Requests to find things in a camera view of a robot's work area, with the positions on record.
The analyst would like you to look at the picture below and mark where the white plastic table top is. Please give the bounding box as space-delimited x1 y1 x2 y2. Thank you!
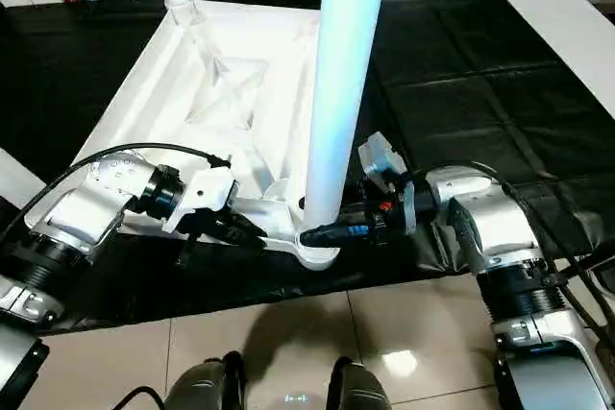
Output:
23 0 345 273

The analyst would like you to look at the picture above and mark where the black padded work mat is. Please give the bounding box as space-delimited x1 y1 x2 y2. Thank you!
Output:
0 0 615 334

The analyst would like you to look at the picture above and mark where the white flat board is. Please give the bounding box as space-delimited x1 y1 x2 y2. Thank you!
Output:
484 0 615 121

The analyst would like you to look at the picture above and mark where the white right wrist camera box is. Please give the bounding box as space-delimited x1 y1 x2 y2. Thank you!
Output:
357 132 417 233

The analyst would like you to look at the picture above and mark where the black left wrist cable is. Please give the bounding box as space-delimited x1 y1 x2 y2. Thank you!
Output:
0 142 232 243

